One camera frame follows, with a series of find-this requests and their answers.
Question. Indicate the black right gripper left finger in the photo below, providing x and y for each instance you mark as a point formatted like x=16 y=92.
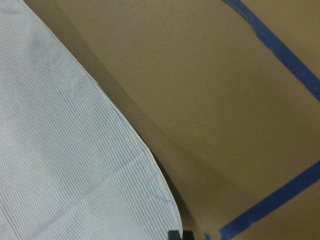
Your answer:
x=173 y=235

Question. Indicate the light blue striped shirt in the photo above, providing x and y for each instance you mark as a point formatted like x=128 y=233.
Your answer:
x=71 y=165

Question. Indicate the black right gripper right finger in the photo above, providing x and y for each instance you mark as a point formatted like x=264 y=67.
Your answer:
x=188 y=235

